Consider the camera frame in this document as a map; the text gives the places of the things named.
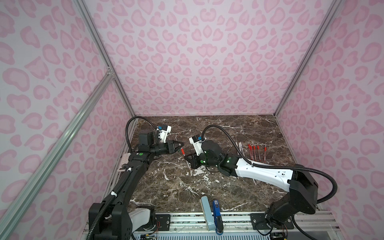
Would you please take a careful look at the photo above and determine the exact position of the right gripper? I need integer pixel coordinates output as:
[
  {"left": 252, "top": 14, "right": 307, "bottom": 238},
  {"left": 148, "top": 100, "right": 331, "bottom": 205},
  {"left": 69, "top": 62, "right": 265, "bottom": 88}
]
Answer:
[{"left": 182, "top": 150, "right": 220, "bottom": 170}]

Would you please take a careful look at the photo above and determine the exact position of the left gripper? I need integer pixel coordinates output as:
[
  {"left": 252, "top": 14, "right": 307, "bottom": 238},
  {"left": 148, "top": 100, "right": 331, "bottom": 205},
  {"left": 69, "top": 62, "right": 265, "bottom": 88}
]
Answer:
[{"left": 150, "top": 140, "right": 184, "bottom": 158}]

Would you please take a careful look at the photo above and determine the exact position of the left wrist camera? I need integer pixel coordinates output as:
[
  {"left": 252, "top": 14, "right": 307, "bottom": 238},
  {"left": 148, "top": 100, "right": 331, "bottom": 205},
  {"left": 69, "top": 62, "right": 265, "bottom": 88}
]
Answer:
[{"left": 157, "top": 125, "right": 172, "bottom": 143}]

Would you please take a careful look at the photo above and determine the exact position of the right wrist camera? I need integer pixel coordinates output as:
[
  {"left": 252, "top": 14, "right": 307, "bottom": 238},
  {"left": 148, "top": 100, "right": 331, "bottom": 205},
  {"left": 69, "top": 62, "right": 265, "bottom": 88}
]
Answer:
[{"left": 189, "top": 135, "right": 204, "bottom": 156}]

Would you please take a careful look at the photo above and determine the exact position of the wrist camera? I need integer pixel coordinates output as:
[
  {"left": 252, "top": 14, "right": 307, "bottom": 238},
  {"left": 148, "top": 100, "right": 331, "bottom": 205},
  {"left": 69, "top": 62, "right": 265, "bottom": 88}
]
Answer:
[
  {"left": 157, "top": 125, "right": 172, "bottom": 143},
  {"left": 189, "top": 135, "right": 204, "bottom": 156}
]

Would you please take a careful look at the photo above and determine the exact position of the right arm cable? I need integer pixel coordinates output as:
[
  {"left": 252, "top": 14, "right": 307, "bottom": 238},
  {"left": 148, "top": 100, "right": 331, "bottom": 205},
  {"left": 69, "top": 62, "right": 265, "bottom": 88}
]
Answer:
[{"left": 200, "top": 124, "right": 339, "bottom": 205}]

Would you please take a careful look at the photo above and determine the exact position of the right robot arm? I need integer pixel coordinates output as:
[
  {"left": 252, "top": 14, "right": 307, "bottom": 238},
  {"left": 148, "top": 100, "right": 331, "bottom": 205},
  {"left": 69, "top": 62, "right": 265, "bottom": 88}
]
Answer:
[{"left": 185, "top": 137, "right": 318, "bottom": 229}]

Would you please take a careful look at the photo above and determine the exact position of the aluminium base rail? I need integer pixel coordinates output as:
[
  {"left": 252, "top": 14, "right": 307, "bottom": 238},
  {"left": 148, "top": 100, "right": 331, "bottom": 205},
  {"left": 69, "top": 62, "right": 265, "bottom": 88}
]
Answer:
[{"left": 151, "top": 211, "right": 344, "bottom": 240}]

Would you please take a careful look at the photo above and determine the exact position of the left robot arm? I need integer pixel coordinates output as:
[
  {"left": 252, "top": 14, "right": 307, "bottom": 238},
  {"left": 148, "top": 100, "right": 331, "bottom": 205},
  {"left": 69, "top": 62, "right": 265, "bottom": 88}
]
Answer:
[{"left": 87, "top": 131, "right": 184, "bottom": 240}]

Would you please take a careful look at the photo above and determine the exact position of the light blue box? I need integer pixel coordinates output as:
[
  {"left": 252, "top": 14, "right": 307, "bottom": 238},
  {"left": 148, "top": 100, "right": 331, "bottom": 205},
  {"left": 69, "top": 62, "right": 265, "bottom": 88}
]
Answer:
[{"left": 200, "top": 196, "right": 216, "bottom": 231}]

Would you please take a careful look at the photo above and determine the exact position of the blue black tool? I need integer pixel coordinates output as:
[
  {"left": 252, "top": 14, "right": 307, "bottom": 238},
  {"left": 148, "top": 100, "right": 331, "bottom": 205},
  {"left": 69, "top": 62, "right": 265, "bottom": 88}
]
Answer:
[{"left": 213, "top": 200, "right": 224, "bottom": 236}]

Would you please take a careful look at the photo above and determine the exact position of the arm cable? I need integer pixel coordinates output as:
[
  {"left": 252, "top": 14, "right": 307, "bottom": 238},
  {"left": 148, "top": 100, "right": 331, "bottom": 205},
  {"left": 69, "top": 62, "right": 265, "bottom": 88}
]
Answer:
[
  {"left": 85, "top": 116, "right": 158, "bottom": 240},
  {"left": 200, "top": 124, "right": 339, "bottom": 205}
]

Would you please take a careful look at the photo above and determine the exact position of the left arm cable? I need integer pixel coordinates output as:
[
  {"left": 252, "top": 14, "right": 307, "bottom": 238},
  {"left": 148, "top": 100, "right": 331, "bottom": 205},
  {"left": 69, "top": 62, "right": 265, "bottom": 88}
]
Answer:
[{"left": 85, "top": 116, "right": 158, "bottom": 240}]

